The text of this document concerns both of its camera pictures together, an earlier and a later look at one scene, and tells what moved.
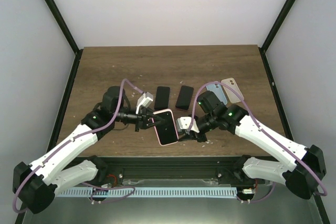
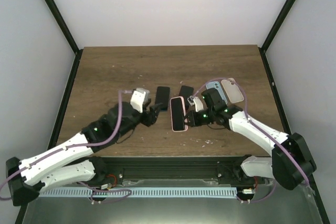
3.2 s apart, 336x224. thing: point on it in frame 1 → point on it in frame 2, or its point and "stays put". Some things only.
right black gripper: (192, 136) → (196, 121)
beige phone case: (231, 95) stays put
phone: (167, 132) → (177, 109)
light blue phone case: (217, 89) stays put
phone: (162, 97) stays put
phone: (185, 97) stays put
